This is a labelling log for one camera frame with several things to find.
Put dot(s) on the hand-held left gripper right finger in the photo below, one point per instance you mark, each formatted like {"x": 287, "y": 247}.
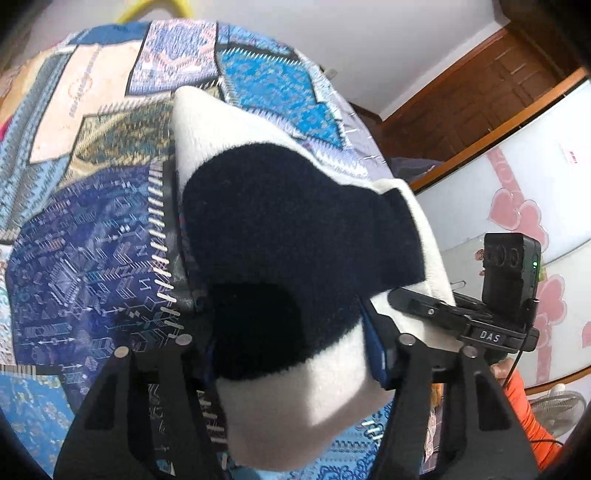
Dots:
{"x": 376, "y": 344}

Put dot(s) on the black white striped sweater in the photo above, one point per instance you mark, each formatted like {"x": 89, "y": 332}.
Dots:
{"x": 286, "y": 230}

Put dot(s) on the patchwork printed blanket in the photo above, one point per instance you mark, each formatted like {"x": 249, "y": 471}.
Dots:
{"x": 92, "y": 254}

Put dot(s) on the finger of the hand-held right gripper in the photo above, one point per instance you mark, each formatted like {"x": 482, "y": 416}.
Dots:
{"x": 429, "y": 311}

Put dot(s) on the brown wooden door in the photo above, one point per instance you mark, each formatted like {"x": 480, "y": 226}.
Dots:
{"x": 485, "y": 92}

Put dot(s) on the yellow foam tube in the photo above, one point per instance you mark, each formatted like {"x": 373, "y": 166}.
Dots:
{"x": 131, "y": 11}

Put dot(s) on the person's right hand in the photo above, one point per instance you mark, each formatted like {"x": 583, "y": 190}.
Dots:
{"x": 500, "y": 370}

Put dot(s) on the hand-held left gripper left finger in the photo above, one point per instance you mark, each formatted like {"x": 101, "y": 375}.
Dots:
{"x": 191, "y": 369}

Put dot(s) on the white wardrobe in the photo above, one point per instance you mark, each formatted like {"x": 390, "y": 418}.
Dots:
{"x": 466, "y": 217}

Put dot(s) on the white electric fan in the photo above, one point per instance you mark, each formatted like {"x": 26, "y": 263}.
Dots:
{"x": 556, "y": 408}

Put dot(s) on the person's right forearm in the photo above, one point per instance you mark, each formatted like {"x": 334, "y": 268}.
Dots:
{"x": 526, "y": 410}

